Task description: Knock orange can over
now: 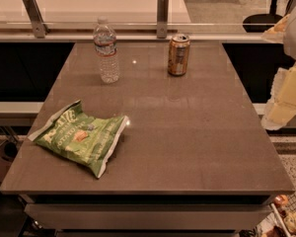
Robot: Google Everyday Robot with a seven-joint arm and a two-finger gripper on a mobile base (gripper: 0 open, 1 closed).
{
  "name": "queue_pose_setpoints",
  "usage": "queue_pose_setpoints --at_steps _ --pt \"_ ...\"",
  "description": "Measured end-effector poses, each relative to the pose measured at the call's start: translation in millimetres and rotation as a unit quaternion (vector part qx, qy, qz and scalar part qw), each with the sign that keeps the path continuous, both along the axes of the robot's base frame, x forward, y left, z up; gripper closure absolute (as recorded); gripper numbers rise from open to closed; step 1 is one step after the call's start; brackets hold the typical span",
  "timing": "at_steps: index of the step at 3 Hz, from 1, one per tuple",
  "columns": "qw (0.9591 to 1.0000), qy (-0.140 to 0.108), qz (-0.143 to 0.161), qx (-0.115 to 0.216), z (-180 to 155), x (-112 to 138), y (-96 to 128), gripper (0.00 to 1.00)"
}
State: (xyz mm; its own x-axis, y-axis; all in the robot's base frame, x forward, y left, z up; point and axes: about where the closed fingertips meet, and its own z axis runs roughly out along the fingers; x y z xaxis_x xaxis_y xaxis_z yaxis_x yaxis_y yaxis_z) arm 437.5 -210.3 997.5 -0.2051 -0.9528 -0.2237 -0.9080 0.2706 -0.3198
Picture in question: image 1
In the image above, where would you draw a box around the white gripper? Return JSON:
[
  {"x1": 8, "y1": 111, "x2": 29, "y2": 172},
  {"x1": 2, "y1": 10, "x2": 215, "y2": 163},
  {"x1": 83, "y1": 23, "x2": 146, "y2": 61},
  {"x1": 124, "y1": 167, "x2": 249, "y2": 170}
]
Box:
[{"x1": 261, "y1": 6, "x2": 296, "y2": 130}]

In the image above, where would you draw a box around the orange soda can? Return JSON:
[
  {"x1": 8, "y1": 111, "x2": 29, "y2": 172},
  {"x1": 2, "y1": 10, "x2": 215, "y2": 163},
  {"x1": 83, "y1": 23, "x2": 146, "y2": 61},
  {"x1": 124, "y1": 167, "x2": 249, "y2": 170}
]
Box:
[{"x1": 168, "y1": 34, "x2": 190, "y2": 76}]

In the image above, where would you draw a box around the black office chair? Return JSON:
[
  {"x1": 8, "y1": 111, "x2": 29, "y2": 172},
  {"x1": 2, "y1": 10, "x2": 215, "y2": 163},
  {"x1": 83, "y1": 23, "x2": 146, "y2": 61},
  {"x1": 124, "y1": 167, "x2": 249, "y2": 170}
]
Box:
[{"x1": 243, "y1": 0, "x2": 296, "y2": 33}]

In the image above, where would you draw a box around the clear plastic water bottle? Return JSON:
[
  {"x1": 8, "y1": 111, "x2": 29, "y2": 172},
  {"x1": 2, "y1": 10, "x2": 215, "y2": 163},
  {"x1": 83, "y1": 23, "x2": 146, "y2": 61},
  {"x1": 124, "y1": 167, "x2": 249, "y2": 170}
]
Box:
[{"x1": 93, "y1": 16, "x2": 119, "y2": 84}]

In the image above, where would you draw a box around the green potato chip bag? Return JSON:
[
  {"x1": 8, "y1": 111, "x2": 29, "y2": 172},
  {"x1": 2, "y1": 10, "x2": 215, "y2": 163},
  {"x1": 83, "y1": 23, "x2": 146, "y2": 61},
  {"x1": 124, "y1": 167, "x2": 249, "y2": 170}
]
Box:
[{"x1": 29, "y1": 101, "x2": 129, "y2": 179}]

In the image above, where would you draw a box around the grey table drawer front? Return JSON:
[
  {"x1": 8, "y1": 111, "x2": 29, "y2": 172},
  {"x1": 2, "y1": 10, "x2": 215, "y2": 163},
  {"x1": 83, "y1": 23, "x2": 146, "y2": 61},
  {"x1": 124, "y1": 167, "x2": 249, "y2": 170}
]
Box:
[{"x1": 25, "y1": 204, "x2": 270, "y2": 230}]

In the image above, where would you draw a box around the middle metal glass bracket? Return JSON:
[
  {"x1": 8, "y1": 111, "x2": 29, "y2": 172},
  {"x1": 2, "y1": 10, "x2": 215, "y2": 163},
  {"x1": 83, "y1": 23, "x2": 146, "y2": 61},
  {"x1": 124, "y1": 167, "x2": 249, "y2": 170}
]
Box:
[{"x1": 156, "y1": 0, "x2": 169, "y2": 39}]

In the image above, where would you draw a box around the metal glass bracket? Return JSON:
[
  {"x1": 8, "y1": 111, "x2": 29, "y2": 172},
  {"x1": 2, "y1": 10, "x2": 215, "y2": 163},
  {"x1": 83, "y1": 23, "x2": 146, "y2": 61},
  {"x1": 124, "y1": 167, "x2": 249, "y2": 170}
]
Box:
[
  {"x1": 22, "y1": 0, "x2": 48, "y2": 39},
  {"x1": 156, "y1": 0, "x2": 169, "y2": 39}
]

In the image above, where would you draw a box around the wire basket with snacks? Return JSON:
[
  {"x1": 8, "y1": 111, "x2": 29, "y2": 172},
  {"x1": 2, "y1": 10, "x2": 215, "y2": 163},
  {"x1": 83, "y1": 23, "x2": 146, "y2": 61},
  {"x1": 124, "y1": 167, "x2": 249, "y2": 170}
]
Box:
[{"x1": 256, "y1": 195, "x2": 296, "y2": 237}]

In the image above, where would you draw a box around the left metal glass bracket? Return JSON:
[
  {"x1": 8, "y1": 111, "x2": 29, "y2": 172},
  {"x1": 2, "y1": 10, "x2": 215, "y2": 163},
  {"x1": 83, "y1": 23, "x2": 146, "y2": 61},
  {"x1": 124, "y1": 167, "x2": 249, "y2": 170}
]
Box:
[{"x1": 22, "y1": 0, "x2": 48, "y2": 39}]

